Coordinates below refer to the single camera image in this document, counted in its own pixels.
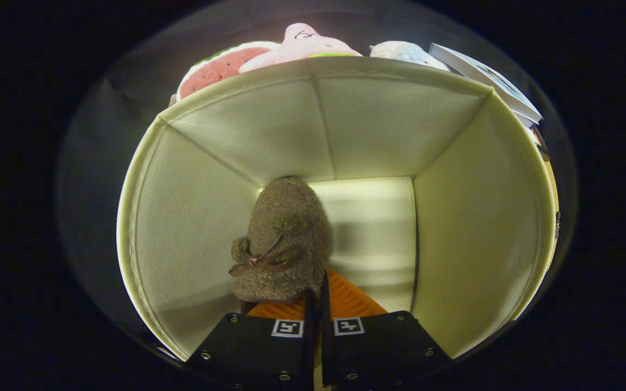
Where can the grey fabric storage box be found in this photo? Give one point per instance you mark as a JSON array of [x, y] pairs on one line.
[[454, 217]]

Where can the white book with portrait cover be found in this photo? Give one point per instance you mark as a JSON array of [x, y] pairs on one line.
[[487, 76]]

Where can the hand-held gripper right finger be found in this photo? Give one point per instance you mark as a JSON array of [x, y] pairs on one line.
[[325, 353]]

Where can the brown fuzzy shoe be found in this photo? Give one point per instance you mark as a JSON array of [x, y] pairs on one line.
[[286, 217]]

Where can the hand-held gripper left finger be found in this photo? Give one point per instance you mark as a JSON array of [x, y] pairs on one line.
[[311, 353]]

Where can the white and blue plush toy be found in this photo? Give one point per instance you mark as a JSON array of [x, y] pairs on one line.
[[405, 51]]

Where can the thick white book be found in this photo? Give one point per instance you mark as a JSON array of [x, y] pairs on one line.
[[525, 120]]

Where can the watermelon slice plush toy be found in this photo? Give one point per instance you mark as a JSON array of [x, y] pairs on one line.
[[220, 68]]

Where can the pink starfish plush toy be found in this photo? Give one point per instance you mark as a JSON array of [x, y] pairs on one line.
[[302, 46]]

